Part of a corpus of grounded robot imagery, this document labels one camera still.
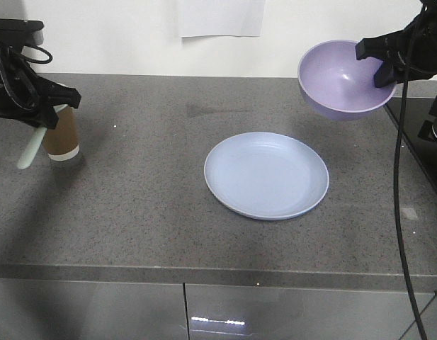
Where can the brown paper cup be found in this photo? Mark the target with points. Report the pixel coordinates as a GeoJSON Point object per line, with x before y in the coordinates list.
{"type": "Point", "coordinates": [72, 137]}

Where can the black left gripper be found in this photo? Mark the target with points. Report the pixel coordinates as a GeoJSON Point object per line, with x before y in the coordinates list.
{"type": "Point", "coordinates": [24, 94]}

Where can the white paper sheet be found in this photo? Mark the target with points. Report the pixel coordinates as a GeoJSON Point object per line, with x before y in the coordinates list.
{"type": "Point", "coordinates": [220, 18]}

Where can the pale green plastic spoon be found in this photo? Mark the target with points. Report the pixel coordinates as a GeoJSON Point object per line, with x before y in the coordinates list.
{"type": "Point", "coordinates": [31, 147]}

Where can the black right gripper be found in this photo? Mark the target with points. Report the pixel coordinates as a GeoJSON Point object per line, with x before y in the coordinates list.
{"type": "Point", "coordinates": [415, 46]}

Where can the purple plastic bowl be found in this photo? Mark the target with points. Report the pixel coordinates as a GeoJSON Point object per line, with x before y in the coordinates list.
{"type": "Point", "coordinates": [338, 86]}

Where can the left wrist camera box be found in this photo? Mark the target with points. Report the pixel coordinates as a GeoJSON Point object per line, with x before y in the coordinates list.
{"type": "Point", "coordinates": [21, 32]}

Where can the black gas stove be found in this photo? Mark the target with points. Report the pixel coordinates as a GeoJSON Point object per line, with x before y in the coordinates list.
{"type": "Point", "coordinates": [420, 134]}

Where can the light blue round plate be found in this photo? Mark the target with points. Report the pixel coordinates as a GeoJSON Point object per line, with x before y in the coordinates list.
{"type": "Point", "coordinates": [266, 176]}

